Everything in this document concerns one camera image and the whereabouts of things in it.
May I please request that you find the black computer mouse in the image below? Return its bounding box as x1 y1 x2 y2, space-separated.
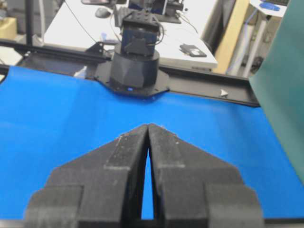
95 8 111 19

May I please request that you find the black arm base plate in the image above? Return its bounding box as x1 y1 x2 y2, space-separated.
85 62 170 98

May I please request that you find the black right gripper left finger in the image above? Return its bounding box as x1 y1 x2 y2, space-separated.
24 124 148 228

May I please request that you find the blue table mat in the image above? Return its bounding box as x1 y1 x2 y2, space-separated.
0 67 304 220

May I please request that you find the black flat box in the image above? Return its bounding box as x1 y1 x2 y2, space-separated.
180 44 207 57

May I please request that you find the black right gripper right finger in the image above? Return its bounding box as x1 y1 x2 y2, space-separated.
148 124 264 228

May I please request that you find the white desk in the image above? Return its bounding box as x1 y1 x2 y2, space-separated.
44 0 219 69

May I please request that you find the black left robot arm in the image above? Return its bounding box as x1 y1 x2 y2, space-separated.
109 0 184 90

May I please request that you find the green board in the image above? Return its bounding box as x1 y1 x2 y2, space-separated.
249 0 304 181

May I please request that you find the blue round object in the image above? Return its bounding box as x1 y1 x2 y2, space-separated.
259 0 288 11

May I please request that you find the black aluminium frame rail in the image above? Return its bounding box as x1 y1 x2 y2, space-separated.
0 39 259 107

